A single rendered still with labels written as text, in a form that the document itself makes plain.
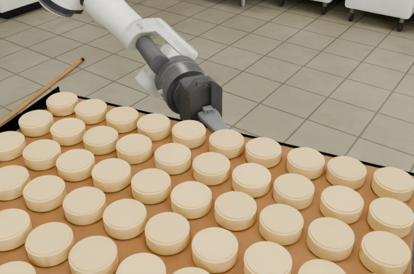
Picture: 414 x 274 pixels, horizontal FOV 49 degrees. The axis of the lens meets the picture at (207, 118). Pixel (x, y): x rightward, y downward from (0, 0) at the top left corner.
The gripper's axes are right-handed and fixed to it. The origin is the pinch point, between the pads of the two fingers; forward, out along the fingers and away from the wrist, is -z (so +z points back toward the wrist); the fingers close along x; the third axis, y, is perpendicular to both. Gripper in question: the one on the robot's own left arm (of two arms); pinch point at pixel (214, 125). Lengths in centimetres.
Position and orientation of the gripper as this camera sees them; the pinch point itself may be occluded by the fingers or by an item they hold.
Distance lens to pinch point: 71.8
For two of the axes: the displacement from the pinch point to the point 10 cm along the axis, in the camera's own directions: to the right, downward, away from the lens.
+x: -0.1, -8.4, -5.5
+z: -3.8, -5.0, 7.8
